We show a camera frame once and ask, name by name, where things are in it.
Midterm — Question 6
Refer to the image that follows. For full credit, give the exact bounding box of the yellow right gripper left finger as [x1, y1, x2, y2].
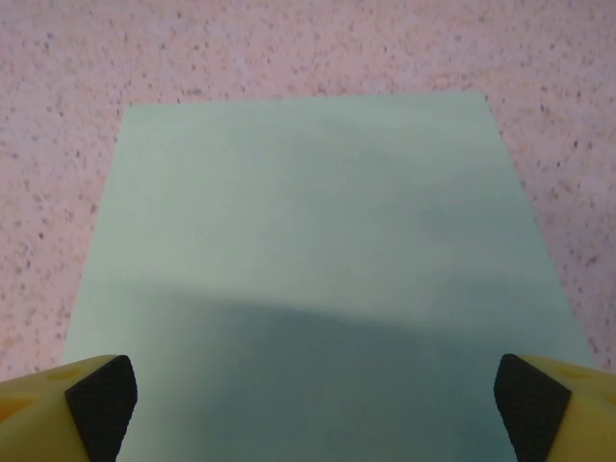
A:
[0, 354, 139, 462]

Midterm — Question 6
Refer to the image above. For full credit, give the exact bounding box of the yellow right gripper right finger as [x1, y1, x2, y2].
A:
[494, 353, 616, 462]

